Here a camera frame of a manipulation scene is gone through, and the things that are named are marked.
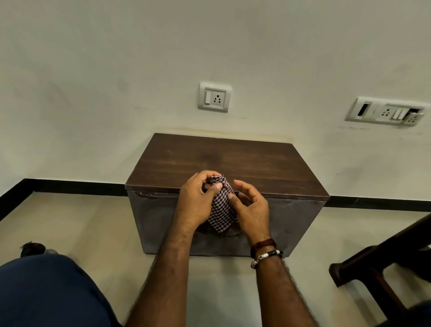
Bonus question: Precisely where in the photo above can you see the black silver bracelet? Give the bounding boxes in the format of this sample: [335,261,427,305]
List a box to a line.
[250,249,284,270]

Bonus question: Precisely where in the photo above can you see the brown plastic stool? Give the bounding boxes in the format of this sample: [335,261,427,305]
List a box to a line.
[329,214,431,324]

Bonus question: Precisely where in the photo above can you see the person's right forearm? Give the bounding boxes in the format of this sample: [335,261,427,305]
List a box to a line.
[255,257,319,327]

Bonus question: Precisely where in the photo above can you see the person's left forearm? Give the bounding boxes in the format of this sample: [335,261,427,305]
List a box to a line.
[124,224,199,327]

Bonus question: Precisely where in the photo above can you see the maroon thread bracelet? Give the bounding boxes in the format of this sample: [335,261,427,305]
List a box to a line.
[250,238,277,259]

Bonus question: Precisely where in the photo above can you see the person's left hand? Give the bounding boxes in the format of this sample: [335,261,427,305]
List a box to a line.
[173,169,224,233]

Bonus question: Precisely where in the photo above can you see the person's right hand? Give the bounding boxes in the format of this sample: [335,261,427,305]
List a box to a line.
[227,179,272,247]

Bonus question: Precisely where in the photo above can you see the checkered maroon white cloth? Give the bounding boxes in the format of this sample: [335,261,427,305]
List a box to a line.
[202,174,240,234]

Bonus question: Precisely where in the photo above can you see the person's dark trousers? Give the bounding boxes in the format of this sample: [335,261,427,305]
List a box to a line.
[0,253,431,327]

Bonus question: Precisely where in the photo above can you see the small white socket panel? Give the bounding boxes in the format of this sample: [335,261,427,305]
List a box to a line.
[198,82,233,113]

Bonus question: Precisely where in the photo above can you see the brown wooden cabinet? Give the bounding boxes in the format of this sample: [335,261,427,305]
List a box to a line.
[124,133,330,258]

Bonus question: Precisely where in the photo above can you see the wide white switch panel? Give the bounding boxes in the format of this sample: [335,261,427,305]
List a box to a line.
[345,97,430,127]

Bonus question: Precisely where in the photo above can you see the steel water bottle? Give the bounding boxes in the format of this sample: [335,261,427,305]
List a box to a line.
[20,241,58,259]

